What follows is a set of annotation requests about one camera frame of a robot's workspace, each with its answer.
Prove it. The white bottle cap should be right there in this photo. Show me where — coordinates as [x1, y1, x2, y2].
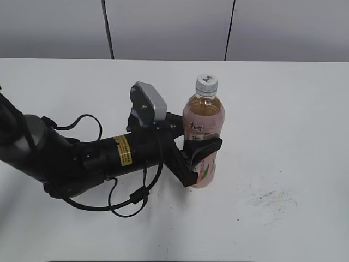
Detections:
[196, 74, 218, 93]

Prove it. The peach oolong tea bottle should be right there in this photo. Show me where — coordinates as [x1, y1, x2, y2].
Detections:
[183, 89, 225, 188]

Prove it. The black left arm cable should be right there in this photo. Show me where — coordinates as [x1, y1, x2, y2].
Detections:
[40, 114, 164, 218]

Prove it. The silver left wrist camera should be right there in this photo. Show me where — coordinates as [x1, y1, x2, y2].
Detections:
[130, 81, 167, 128]

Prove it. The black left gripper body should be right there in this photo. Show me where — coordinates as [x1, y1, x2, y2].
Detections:
[127, 114, 197, 187]

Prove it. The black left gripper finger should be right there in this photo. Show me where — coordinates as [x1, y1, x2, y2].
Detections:
[184, 137, 222, 168]
[166, 112, 184, 136]

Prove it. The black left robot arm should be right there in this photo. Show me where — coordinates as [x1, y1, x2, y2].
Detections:
[1, 88, 222, 199]

